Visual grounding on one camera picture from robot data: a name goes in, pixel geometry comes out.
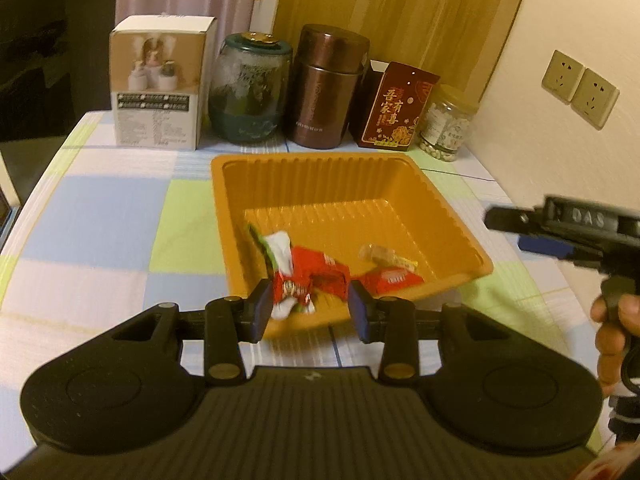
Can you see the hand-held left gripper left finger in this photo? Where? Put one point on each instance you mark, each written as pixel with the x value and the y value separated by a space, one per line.
pixel 261 310

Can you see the person's right hand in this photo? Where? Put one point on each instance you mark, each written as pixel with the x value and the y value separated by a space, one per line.
pixel 612 320

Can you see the clear yellow candy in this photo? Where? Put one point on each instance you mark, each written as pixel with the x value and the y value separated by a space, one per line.
pixel 382 255

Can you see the red gift box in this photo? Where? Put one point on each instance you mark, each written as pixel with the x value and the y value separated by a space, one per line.
pixel 395 110

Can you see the checked tablecloth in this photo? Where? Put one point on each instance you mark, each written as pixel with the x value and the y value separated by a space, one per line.
pixel 125 210

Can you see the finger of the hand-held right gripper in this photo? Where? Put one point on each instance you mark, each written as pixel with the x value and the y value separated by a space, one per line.
pixel 512 219
pixel 545 247

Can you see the black monitor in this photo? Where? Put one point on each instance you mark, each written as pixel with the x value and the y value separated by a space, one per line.
pixel 40 60

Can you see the orange plastic tray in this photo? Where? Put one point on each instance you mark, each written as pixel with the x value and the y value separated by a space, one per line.
pixel 325 195

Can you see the clear jar with yellow lid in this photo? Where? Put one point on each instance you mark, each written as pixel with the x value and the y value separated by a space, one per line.
pixel 447 125

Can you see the green glass jar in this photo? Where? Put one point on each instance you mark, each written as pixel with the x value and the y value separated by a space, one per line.
pixel 250 90

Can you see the long red snack packet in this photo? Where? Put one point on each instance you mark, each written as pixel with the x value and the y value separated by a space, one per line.
pixel 392 281

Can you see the brown metal canister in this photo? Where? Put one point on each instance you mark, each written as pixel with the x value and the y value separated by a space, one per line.
pixel 325 90

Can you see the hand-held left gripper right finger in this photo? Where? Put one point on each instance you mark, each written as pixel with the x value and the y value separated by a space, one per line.
pixel 360 310

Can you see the yellow curtain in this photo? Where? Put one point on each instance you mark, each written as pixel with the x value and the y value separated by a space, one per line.
pixel 400 10

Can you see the beige wall socket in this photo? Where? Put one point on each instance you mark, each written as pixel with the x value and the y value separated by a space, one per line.
pixel 595 99
pixel 562 77

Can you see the white product box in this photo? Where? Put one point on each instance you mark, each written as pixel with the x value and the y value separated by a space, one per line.
pixel 155 85

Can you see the red twist-end snack packet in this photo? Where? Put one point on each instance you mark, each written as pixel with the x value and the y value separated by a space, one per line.
pixel 315 270

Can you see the red white candy wrapper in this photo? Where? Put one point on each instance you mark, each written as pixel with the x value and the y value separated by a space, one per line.
pixel 280 250

